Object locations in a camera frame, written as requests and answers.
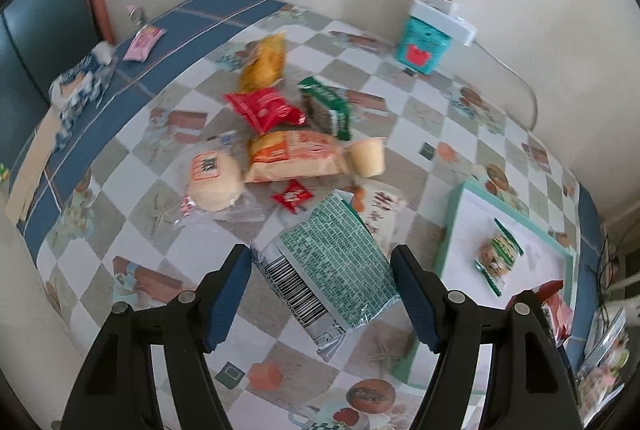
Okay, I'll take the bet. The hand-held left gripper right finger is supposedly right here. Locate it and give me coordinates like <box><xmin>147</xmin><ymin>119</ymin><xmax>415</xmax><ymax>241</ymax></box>
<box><xmin>390</xmin><ymin>245</ymin><xmax>583</xmax><ymax>430</ymax></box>

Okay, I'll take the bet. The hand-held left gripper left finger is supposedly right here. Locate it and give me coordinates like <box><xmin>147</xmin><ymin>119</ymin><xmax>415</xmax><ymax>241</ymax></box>
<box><xmin>60</xmin><ymin>244</ymin><xmax>253</xmax><ymax>430</ymax></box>

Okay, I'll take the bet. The green-rimmed white tray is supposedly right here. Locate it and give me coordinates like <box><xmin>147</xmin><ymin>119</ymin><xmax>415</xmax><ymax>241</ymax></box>
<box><xmin>395</xmin><ymin>182</ymin><xmax>576</xmax><ymax>396</ymax></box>

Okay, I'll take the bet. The large silver green snack bag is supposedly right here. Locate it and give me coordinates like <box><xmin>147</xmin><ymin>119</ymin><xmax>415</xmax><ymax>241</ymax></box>
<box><xmin>252</xmin><ymin>190</ymin><xmax>401</xmax><ymax>351</ymax></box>

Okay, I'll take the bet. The small red candy packet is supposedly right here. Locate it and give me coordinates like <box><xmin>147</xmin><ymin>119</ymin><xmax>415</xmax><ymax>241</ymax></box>
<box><xmin>271</xmin><ymin>180</ymin><xmax>314</xmax><ymax>215</ymax></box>

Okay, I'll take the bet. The round bread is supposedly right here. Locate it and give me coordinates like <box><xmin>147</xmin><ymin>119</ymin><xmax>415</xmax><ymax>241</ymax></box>
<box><xmin>180</xmin><ymin>135</ymin><xmax>261</xmax><ymax>223</ymax></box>

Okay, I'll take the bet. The orange bread packet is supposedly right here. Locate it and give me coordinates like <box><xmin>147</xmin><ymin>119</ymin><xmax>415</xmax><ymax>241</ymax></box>
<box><xmin>245</xmin><ymin>130</ymin><xmax>351</xmax><ymax>185</ymax></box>

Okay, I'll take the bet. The red snack packet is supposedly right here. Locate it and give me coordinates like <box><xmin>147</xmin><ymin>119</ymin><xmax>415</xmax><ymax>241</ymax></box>
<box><xmin>223</xmin><ymin>87</ymin><xmax>307</xmax><ymax>135</ymax></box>

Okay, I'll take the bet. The small green-edged snack packet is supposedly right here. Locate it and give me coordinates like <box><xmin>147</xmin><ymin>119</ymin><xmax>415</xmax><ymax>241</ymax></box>
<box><xmin>474</xmin><ymin>218</ymin><xmax>525</xmax><ymax>297</ymax></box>

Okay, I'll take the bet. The white packet with red print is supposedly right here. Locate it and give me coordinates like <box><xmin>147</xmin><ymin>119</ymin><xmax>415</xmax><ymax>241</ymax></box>
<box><xmin>350</xmin><ymin>187</ymin><xmax>408</xmax><ymax>241</ymax></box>

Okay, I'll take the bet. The red foil packet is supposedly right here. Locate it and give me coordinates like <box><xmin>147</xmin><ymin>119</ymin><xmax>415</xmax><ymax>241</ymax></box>
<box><xmin>535</xmin><ymin>280</ymin><xmax>573</xmax><ymax>346</ymax></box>

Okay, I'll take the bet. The small cream cake packet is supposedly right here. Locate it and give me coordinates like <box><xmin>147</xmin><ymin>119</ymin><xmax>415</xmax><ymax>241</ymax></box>
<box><xmin>347</xmin><ymin>137</ymin><xmax>387</xmax><ymax>178</ymax></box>

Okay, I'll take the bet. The checked tablecloth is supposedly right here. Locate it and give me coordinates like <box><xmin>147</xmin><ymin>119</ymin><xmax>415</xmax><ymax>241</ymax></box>
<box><xmin>5</xmin><ymin>0</ymin><xmax>606</xmax><ymax>430</ymax></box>

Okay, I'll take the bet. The pile of glossy packets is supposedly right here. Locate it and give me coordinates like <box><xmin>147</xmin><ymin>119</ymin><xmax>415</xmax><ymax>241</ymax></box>
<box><xmin>575</xmin><ymin>300</ymin><xmax>631</xmax><ymax>426</ymax></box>

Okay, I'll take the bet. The dark green snack packet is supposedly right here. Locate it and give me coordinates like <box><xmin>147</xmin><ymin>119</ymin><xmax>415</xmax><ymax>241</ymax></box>
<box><xmin>298</xmin><ymin>76</ymin><xmax>353</xmax><ymax>141</ymax></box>

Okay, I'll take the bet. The yellow chips packet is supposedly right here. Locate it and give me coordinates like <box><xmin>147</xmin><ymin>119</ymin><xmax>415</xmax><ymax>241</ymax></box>
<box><xmin>239</xmin><ymin>32</ymin><xmax>287</xmax><ymax>93</ymax></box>

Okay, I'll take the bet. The teal toy box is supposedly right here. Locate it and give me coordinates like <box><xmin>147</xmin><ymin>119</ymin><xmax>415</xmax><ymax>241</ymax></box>
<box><xmin>396</xmin><ymin>14</ymin><xmax>451</xmax><ymax>75</ymax></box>

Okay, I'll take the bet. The blue and white plastic bag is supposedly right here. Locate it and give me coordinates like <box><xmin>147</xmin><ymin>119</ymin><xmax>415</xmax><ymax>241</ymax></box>
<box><xmin>48</xmin><ymin>42</ymin><xmax>118</xmax><ymax>135</ymax></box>

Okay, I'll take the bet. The pink packet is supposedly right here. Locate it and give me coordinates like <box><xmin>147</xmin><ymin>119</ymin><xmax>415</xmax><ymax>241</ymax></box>
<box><xmin>123</xmin><ymin>24</ymin><xmax>166</xmax><ymax>62</ymax></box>

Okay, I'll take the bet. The white power strip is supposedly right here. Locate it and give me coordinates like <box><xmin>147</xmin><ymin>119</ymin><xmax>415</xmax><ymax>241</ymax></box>
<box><xmin>410</xmin><ymin>0</ymin><xmax>477</xmax><ymax>46</ymax></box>

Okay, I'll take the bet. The dark cabinet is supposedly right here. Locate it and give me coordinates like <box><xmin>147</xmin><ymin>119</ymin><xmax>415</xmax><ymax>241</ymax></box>
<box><xmin>0</xmin><ymin>0</ymin><xmax>96</xmax><ymax>111</ymax></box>

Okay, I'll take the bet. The white power strip cable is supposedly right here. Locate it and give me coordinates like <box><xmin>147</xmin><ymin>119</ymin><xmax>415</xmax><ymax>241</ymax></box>
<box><xmin>474</xmin><ymin>40</ymin><xmax>539</xmax><ymax>131</ymax></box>

